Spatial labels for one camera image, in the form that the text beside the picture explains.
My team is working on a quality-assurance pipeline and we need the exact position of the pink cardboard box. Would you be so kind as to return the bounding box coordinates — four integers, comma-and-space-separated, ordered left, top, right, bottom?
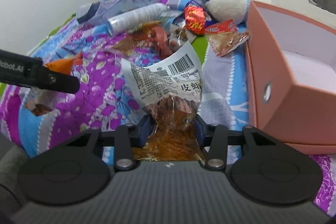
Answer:
246, 2, 335, 155

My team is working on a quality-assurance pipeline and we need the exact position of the orange label snack pack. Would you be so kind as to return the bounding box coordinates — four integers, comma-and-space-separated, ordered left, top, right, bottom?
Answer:
25, 52, 83, 117

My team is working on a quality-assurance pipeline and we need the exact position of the red foil tea packet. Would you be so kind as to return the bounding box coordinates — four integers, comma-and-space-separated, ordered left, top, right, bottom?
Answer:
184, 6, 206, 35

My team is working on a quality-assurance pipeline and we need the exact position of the red peanut snack pack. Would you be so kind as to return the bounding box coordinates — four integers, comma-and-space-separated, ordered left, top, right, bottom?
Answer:
112, 20, 162, 56

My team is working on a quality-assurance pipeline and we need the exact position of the white spray can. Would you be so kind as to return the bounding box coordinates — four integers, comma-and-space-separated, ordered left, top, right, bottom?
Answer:
106, 3, 170, 36

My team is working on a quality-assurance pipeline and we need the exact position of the shrimp snack clear pack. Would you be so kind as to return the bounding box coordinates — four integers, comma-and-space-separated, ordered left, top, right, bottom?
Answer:
121, 42, 204, 161

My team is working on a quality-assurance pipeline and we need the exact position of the floral purple bed sheet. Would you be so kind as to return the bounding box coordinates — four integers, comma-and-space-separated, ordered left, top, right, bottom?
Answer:
0, 0, 336, 217

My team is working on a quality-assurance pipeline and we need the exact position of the red label dried snack pack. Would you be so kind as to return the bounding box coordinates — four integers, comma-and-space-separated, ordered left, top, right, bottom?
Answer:
205, 19, 249, 57

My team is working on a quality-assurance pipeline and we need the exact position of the white blue plush toy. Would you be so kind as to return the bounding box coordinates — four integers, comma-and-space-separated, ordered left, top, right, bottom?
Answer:
201, 0, 272, 25

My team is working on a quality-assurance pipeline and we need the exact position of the red snack wrapper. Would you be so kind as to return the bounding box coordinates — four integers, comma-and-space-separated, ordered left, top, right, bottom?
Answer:
152, 26, 173, 60

